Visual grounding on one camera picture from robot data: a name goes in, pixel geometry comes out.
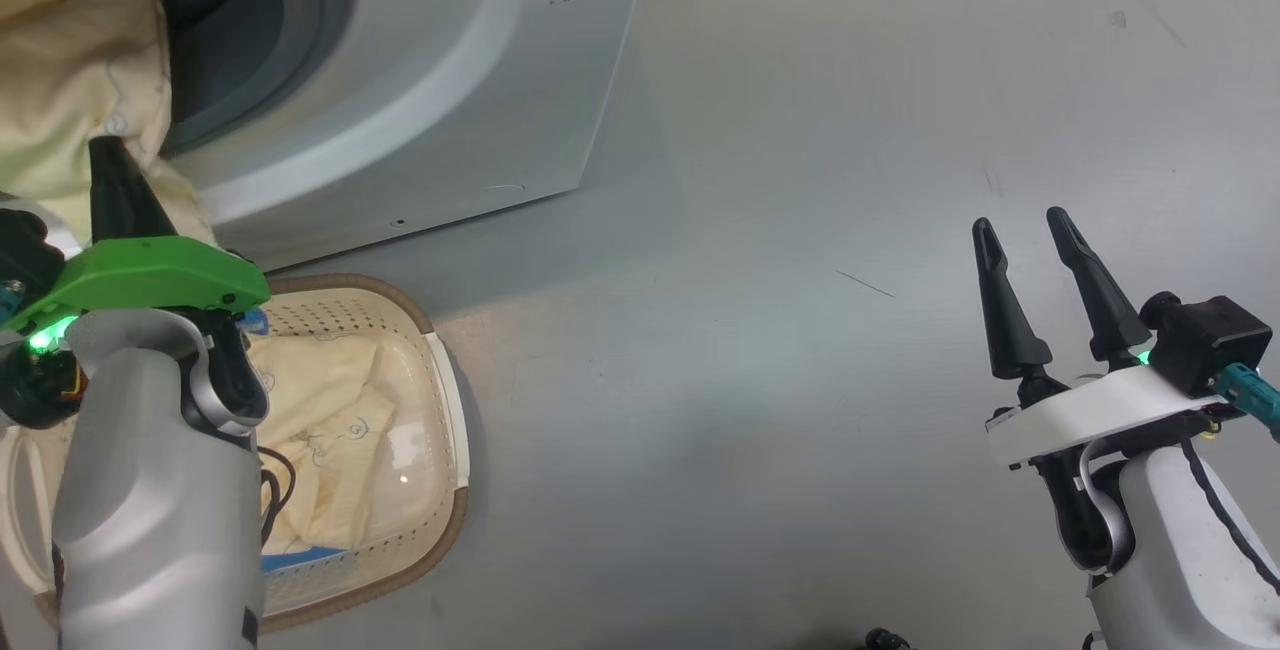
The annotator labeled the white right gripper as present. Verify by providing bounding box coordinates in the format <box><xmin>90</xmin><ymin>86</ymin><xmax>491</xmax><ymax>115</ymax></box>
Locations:
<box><xmin>972</xmin><ymin>207</ymin><xmax>1231</xmax><ymax>574</ymax></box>

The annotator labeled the yellow garment with blue trim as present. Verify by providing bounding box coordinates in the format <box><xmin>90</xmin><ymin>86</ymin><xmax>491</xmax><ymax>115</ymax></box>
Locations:
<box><xmin>0</xmin><ymin>0</ymin><xmax>441</xmax><ymax>571</ymax></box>

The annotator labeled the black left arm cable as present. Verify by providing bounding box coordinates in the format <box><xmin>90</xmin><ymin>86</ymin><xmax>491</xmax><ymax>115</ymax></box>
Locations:
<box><xmin>255</xmin><ymin>445</ymin><xmax>299</xmax><ymax>546</ymax></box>

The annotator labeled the right camera cable teal plug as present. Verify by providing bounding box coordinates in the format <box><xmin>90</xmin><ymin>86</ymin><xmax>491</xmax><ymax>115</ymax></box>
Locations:
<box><xmin>1215</xmin><ymin>363</ymin><xmax>1280</xmax><ymax>441</ymax></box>

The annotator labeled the cream perforated laundry basket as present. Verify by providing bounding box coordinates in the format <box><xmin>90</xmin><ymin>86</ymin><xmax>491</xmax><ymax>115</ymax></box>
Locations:
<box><xmin>0</xmin><ymin>273</ymin><xmax>471</xmax><ymax>633</ymax></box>

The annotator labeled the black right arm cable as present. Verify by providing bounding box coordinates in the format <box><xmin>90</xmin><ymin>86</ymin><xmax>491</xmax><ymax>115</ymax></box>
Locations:
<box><xmin>1180</xmin><ymin>438</ymin><xmax>1280</xmax><ymax>596</ymax></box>

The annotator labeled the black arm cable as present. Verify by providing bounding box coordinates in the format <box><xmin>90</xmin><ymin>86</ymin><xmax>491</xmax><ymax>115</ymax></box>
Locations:
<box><xmin>255</xmin><ymin>445</ymin><xmax>299</xmax><ymax>546</ymax></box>
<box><xmin>1180</xmin><ymin>438</ymin><xmax>1280</xmax><ymax>596</ymax></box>

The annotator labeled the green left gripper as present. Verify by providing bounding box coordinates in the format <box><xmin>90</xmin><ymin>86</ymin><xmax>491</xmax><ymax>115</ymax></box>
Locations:
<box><xmin>0</xmin><ymin>135</ymin><xmax>272</xmax><ymax>437</ymax></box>

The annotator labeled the white front-load washing machine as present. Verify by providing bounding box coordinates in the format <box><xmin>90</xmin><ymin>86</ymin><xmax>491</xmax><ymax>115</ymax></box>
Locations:
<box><xmin>150</xmin><ymin>0</ymin><xmax>656</xmax><ymax>273</ymax></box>

